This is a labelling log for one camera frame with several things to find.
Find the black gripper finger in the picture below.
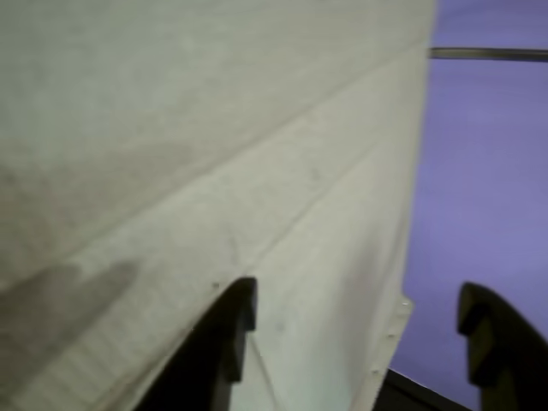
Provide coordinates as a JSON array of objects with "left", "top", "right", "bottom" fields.
[
  {"left": 140, "top": 277, "right": 259, "bottom": 411},
  {"left": 456, "top": 281, "right": 548, "bottom": 411}
]

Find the brown corrugated cardboard sheet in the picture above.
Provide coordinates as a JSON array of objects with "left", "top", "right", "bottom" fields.
[{"left": 0, "top": 0, "right": 438, "bottom": 411}]

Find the black metal stand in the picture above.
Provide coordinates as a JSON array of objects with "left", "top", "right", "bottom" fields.
[{"left": 429, "top": 46, "right": 548, "bottom": 63}]

